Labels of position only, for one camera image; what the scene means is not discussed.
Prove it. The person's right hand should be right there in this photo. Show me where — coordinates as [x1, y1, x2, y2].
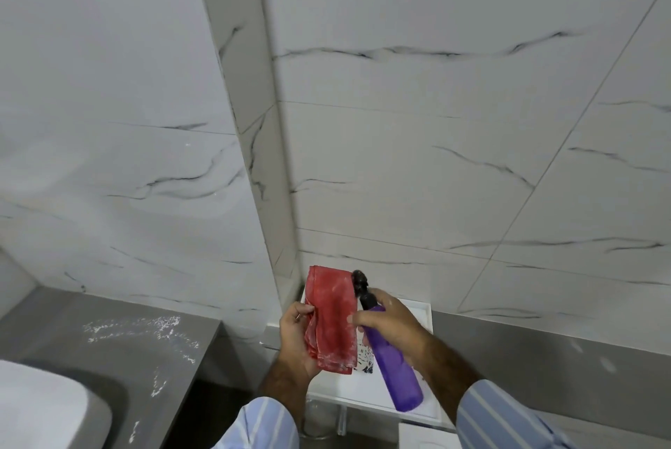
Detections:
[348, 288, 440, 370]

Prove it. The person's right forearm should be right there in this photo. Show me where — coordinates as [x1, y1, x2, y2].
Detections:
[417, 331, 584, 449]

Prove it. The red cleaning cloth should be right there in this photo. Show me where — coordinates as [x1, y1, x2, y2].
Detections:
[304, 265, 363, 376]

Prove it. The person's left hand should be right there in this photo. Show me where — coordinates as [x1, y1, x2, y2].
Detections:
[278, 302, 322, 382]

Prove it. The patterned paper packet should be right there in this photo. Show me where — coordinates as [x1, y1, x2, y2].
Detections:
[358, 340, 376, 376]

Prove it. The white rectangular tray shelf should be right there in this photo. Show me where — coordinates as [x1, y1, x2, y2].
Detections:
[300, 276, 458, 435]

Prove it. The white ceramic sink basin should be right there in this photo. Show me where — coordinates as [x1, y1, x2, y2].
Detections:
[0, 360, 114, 449]

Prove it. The clear plastic shelf leg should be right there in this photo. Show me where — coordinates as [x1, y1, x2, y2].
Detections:
[303, 395, 349, 440]

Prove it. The person's left forearm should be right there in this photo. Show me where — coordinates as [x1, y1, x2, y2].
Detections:
[210, 362, 322, 449]

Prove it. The purple spray bottle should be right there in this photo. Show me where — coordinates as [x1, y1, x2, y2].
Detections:
[352, 269, 425, 413]

